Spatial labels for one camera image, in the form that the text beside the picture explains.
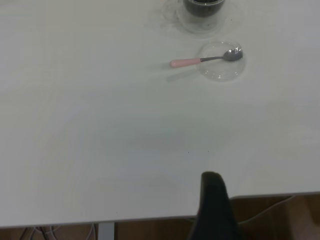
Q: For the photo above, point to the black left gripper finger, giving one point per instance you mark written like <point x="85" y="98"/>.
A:
<point x="215" y="212"/>

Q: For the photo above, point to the clear glass lid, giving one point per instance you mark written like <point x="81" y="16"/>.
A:
<point x="220" y="71"/>

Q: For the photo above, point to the dark coffee beans pile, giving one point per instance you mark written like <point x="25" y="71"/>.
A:
<point x="202" y="8"/>

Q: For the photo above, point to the white metal table leg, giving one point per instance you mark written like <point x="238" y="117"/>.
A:
<point x="106" y="231"/>

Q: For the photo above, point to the clear double wall glass cup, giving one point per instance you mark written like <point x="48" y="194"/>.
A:
<point x="200" y="25"/>

